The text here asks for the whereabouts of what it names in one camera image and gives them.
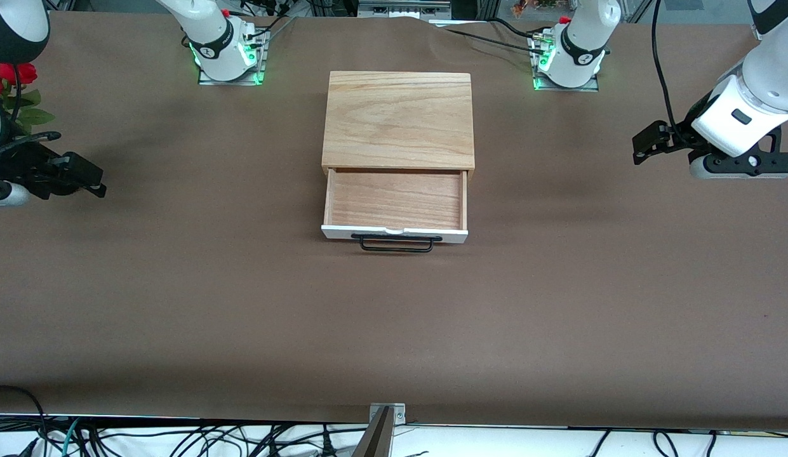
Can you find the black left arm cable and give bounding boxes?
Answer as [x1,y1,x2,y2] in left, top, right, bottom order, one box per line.
[650,0,694,148]

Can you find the white-fronted wooden drawer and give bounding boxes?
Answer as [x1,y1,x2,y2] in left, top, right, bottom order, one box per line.
[321,168,469,253]

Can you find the teal cable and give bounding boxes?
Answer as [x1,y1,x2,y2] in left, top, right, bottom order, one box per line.
[59,418,83,457]

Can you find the red artificial roses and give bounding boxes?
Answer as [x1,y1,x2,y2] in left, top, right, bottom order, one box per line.
[0,60,56,135]

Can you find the light wooden cabinet box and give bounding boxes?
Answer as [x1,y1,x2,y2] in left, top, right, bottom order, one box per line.
[321,71,476,186]

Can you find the dark camera mount pole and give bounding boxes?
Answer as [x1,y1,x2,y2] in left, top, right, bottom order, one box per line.
[351,406,395,457]

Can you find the brown table cover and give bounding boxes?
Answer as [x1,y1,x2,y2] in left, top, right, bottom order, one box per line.
[0,10,788,432]

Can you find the metal bracket plate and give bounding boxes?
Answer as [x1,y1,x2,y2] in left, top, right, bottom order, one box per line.
[369,402,407,425]

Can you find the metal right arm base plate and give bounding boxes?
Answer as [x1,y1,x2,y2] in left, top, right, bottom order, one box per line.
[197,29,268,86]

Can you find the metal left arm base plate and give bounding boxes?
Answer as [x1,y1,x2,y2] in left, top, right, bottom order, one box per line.
[529,32,601,93]

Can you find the orange artificial flowers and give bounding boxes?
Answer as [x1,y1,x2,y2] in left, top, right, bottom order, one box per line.
[511,0,559,18]

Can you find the aluminium frame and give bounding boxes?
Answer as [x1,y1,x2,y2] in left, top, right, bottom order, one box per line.
[359,0,451,20]

